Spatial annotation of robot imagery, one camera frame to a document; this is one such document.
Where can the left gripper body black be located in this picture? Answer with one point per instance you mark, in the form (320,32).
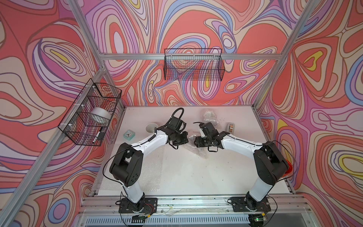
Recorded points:
(180,138)

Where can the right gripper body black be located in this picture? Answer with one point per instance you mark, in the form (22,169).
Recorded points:
(203,142)

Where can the clear bubble wrap sheet top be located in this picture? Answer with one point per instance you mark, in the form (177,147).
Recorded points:
(209,116)

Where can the white ceramic mug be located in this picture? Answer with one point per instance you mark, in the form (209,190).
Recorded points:
(151,127)

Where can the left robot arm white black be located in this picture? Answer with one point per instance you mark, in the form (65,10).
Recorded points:
(150,143)

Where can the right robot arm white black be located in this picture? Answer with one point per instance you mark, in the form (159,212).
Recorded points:
(270,163)

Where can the grey tape dispenser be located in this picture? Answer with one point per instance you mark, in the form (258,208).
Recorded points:
(230,128)

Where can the small teal alarm clock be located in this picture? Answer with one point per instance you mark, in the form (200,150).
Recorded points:
(129,135)

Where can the white tape roll in basket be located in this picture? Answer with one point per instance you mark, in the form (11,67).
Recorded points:
(100,115)

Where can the black wire basket back wall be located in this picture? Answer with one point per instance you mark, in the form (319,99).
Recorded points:
(195,64)

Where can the black wire basket wall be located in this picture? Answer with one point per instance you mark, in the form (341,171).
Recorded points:
(195,64)
(78,125)

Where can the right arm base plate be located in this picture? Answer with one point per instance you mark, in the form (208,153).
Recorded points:
(248,204)

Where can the marker in wire basket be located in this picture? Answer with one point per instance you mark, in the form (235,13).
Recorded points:
(96,137)

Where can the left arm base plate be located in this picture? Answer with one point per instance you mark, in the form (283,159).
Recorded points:
(145,205)

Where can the black wire basket left wall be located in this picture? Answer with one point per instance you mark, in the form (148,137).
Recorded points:
(78,125)

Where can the aluminium front rail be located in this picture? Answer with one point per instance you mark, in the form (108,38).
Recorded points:
(207,204)

